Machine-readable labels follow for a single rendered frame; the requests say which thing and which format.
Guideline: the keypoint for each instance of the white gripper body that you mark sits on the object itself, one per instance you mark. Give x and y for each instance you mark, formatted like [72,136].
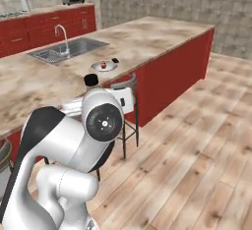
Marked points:
[71,107]

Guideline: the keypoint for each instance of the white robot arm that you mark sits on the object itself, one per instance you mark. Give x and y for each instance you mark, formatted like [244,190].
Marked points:
[55,148]

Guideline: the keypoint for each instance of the black-capped bottle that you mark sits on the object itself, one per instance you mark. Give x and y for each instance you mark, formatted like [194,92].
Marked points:
[91,80]

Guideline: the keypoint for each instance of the grey round plate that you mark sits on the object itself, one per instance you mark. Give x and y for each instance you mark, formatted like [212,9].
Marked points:
[96,67]

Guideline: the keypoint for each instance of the small red cupcake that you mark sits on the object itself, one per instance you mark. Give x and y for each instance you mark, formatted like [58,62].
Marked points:
[104,65]

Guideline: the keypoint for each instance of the small black chocolate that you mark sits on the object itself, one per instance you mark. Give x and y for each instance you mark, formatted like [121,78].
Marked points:
[115,60]

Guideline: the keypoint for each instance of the steel sink basin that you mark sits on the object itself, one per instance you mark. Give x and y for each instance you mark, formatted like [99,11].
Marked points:
[70,48]

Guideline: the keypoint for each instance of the curved silver tap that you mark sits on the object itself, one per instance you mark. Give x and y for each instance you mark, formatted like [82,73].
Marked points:
[65,39]

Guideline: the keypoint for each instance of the red base cupboard run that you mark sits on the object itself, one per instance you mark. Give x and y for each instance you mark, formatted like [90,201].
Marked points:
[42,27]

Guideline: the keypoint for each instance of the red kitchen island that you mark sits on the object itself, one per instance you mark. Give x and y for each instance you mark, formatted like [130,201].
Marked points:
[170,73]

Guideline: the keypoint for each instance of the grey hob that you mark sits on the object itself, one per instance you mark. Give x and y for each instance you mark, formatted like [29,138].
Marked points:
[13,13]

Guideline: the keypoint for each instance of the white paper towel roll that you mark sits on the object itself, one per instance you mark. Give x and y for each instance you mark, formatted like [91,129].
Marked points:
[25,3]

